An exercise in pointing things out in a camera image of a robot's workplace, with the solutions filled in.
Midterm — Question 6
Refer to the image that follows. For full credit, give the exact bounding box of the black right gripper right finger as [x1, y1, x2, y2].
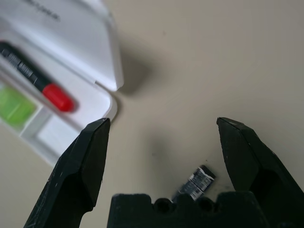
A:
[216, 117, 304, 228]

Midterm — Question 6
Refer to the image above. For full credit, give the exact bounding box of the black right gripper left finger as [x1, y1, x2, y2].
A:
[22, 118, 112, 228]

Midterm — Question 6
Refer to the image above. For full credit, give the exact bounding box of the small black eraser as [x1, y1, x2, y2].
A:
[172, 165, 217, 202]

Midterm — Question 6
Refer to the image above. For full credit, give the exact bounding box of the black marker with red cap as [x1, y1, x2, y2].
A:
[0, 41, 76, 112]

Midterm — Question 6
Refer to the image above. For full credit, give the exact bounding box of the green capped highlighter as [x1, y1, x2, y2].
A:
[0, 83, 38, 129]

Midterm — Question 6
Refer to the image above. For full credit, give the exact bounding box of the white plastic pencil case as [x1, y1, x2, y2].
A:
[0, 0, 124, 167]

